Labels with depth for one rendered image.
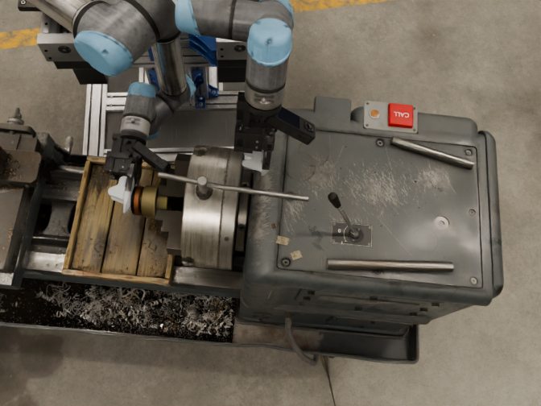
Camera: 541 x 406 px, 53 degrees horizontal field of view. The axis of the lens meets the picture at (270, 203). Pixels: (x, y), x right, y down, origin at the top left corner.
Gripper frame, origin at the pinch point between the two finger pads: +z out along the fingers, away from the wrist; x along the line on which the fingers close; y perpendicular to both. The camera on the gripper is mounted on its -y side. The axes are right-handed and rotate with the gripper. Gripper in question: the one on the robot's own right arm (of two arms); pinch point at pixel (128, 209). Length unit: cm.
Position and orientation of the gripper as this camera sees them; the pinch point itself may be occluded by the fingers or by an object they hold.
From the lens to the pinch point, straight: 142.5
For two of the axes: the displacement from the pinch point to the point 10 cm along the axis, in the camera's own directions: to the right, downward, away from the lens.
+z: -0.9, 9.4, -3.3
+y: -9.9, -1.0, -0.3
